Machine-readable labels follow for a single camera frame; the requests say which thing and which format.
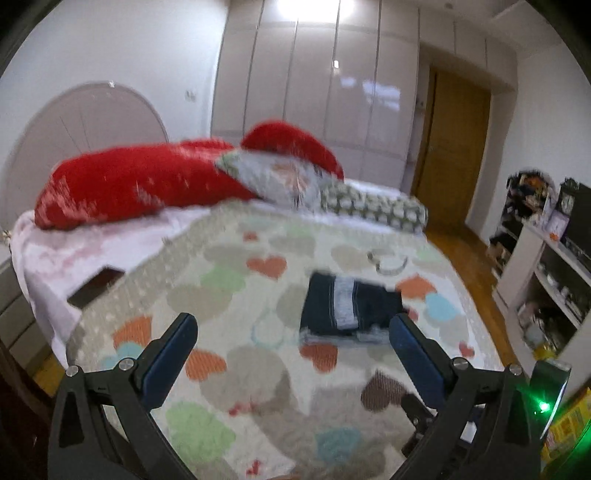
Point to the black smartphone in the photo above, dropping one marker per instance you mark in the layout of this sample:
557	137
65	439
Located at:
94	287

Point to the glossy beige wardrobe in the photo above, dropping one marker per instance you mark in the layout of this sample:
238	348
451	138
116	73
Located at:
346	71

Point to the large red pillow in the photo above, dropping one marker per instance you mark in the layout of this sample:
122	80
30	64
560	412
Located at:
128	182

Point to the small red pillow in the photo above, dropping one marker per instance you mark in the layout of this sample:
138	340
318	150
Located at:
276	136

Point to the white bedside drawer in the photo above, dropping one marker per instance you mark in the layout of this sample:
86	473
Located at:
19	330

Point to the dark navy dinosaur pants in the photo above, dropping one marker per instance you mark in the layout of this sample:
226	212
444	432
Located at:
341	310

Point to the pale pink bed sheet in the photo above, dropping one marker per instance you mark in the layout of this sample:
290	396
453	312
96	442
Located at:
92	249

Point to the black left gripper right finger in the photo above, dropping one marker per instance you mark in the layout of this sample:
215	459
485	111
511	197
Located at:
426	363

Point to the white shelf unit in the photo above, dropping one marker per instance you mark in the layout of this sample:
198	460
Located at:
541	256

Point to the yellow cardboard box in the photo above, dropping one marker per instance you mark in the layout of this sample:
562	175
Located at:
567	430

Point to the grey floral pillow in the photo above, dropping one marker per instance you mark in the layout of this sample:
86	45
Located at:
283	180

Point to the olive white patterned bolster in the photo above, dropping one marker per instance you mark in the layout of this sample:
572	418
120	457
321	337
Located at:
402	213

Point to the brown wooden door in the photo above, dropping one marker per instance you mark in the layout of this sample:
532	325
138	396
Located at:
452	148

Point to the rounded pale headboard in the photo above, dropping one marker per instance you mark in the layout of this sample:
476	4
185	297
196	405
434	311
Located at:
90	117

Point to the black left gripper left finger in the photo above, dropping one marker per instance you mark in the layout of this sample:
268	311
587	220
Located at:
102	427

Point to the heart patterned quilt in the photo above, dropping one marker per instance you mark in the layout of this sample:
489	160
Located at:
251	401

